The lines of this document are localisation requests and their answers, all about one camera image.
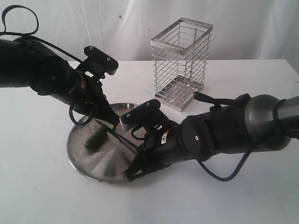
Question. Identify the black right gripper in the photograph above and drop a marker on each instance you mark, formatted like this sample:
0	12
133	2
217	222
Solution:
174	146

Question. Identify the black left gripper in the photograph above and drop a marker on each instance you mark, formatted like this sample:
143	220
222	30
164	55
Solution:
84	94

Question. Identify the black handled kitchen knife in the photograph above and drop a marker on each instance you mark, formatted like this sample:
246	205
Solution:
131	146

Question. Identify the green cucumber piece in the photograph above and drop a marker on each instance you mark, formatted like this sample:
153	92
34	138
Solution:
95	142

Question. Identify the wire metal utensil holder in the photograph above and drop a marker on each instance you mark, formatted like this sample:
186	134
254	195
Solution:
180	54

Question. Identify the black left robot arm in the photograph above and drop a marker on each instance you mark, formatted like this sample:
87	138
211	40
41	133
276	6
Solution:
28	63

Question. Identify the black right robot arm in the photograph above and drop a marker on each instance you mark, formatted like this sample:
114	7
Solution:
243	125

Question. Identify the round stainless steel plate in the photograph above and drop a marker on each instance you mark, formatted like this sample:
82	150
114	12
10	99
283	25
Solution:
108	164

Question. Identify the white backdrop curtain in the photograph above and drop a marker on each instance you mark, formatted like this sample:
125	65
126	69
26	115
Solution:
242	29

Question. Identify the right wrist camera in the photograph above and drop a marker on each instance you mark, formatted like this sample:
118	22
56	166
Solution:
147	115

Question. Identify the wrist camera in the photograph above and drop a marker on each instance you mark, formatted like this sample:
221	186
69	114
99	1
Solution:
97	63
147	115

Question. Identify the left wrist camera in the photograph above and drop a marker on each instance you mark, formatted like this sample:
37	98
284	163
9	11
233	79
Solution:
97	63

